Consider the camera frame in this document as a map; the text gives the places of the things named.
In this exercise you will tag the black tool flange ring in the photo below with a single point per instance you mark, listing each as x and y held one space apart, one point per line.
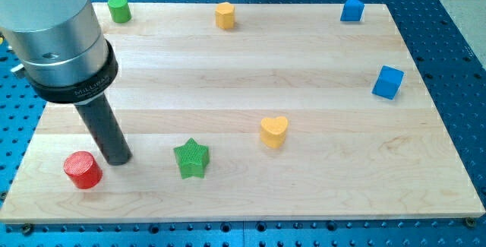
83 90

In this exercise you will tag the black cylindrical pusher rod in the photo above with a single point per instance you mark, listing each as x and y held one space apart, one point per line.
101 122

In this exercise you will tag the blue triangular prism block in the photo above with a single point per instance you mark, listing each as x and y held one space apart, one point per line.
352 10

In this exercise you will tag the brass board clamp screw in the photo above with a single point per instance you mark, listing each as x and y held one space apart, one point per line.
27 229
470 222

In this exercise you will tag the green cylinder block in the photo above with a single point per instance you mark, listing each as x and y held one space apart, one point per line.
119 10

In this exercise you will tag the red cylinder block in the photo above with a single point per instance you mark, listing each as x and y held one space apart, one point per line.
83 170

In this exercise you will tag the yellow heart block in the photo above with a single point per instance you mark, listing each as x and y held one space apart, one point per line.
273 131

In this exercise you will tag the blue cube block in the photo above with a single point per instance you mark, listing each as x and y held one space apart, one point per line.
388 82

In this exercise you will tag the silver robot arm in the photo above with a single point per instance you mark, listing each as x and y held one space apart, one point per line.
66 58

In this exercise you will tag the green star block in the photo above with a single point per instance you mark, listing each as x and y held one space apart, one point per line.
192 159

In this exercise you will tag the light wooden board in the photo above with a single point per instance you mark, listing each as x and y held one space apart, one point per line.
348 154

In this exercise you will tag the yellow hexagonal block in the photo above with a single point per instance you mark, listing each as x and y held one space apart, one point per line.
225 15

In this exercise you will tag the brass board clamp screw left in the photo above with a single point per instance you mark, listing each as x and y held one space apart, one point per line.
27 229

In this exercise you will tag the brass board clamp screw right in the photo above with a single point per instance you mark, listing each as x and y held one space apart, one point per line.
470 222

